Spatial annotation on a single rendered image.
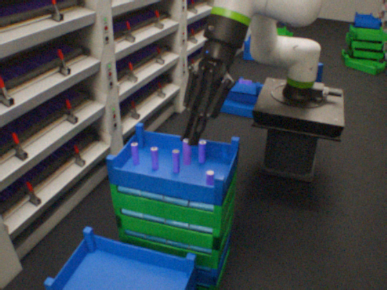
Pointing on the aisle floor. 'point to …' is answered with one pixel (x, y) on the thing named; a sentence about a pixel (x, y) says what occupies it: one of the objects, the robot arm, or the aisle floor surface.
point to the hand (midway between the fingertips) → (193, 129)
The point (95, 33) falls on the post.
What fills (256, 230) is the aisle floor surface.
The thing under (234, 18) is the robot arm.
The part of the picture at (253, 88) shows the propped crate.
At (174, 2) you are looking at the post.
